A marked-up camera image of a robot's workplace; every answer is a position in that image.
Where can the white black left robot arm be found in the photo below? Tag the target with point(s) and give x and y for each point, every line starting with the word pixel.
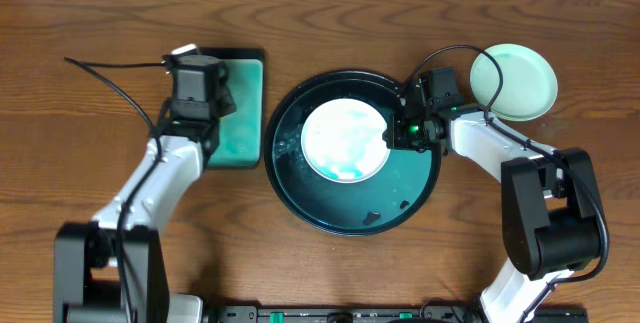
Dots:
pixel 111 269

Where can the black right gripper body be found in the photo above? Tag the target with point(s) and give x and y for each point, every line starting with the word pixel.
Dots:
pixel 409 133

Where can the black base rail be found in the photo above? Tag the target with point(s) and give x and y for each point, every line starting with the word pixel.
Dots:
pixel 252 314

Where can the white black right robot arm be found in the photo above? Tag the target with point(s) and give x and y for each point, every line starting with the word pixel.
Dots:
pixel 553 226

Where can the round black tray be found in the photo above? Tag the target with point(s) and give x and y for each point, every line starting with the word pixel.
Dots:
pixel 372 206

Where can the rectangular black soapy water tray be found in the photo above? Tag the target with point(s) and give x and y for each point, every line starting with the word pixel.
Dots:
pixel 240 142

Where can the mint green plate with stain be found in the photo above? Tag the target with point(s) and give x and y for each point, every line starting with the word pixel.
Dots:
pixel 530 86

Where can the white plate with green stain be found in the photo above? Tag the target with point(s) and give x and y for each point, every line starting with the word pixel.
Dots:
pixel 342 140

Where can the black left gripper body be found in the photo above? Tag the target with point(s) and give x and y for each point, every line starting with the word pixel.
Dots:
pixel 226 101

